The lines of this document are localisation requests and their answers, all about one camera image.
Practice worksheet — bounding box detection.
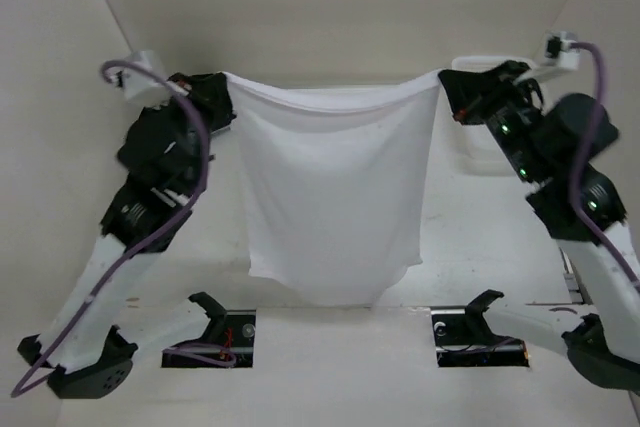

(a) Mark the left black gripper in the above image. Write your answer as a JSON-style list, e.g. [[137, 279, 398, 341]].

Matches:
[[152, 71, 242, 191]]

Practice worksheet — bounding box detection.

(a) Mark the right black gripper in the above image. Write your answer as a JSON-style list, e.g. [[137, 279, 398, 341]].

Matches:
[[439, 58, 545, 181]]

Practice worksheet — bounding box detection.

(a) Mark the white tank top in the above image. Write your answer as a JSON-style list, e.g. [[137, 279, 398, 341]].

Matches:
[[227, 72, 440, 306]]

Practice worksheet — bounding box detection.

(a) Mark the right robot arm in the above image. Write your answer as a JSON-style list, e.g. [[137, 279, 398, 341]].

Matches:
[[438, 61, 639, 392]]

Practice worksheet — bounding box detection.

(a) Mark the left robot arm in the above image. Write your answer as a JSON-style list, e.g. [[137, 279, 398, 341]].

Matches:
[[12, 73, 235, 400]]

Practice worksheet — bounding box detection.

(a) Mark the white plastic basket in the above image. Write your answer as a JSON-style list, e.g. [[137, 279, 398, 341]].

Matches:
[[451, 55, 536, 177]]

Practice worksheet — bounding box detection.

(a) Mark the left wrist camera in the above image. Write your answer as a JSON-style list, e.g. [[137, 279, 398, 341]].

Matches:
[[115, 50, 170, 108]]

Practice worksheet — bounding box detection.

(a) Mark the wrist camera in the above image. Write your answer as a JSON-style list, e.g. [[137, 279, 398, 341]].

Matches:
[[115, 50, 170, 108], [513, 31, 580, 85]]

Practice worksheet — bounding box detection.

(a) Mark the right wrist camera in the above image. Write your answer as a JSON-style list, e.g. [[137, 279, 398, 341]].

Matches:
[[513, 31, 580, 85]]

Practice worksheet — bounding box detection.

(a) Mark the right aluminium table rail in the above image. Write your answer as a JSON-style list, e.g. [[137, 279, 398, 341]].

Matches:
[[560, 249, 592, 305]]

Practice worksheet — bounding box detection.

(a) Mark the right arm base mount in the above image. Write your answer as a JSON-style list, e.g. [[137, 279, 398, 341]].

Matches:
[[431, 289, 529, 368]]

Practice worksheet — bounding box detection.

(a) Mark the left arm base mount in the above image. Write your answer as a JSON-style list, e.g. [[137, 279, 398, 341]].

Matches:
[[161, 292, 257, 369]]

